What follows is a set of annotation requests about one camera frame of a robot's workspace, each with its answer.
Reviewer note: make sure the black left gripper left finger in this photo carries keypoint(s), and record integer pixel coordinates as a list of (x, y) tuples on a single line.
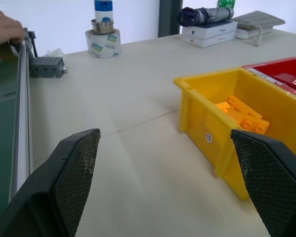
[(71, 182)]

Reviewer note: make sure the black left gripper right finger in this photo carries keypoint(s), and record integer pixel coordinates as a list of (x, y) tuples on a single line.
[(266, 180)]

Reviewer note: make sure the green conveyor belt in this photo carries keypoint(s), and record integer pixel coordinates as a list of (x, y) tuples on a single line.
[(7, 111)]

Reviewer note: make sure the grey metal block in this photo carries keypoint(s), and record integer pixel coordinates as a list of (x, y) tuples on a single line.
[(48, 67)]

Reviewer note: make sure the person's bare hand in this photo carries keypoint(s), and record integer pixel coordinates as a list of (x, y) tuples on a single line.
[(2, 26)]

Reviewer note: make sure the orange toy brick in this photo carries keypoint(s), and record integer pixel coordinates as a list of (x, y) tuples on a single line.
[(254, 125), (241, 105), (223, 106)]

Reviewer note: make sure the yellow plastic bin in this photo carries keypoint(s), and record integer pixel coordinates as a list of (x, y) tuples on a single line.
[(224, 118)]

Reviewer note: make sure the red plastic bin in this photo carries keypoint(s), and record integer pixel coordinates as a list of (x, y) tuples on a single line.
[(283, 74)]

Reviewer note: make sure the crumpled white tissue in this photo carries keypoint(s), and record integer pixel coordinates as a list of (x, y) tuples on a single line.
[(54, 52)]

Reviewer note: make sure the white tape roll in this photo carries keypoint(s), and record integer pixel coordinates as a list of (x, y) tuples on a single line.
[(103, 45)]

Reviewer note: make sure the white product box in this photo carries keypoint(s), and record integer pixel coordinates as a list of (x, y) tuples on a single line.
[(207, 28), (209, 39)]

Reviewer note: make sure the grey keyboard on stand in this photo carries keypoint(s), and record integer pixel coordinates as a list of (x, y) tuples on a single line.
[(257, 22)]

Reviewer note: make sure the white blue bottle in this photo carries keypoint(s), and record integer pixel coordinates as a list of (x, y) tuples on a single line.
[(103, 10)]

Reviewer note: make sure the folded dark umbrella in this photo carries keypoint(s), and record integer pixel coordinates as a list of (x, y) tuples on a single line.
[(204, 15)]

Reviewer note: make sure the green bottle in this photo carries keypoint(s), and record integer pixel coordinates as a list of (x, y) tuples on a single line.
[(225, 3)]

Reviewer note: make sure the dark grey pillar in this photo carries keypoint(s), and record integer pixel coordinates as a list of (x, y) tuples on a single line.
[(169, 17)]

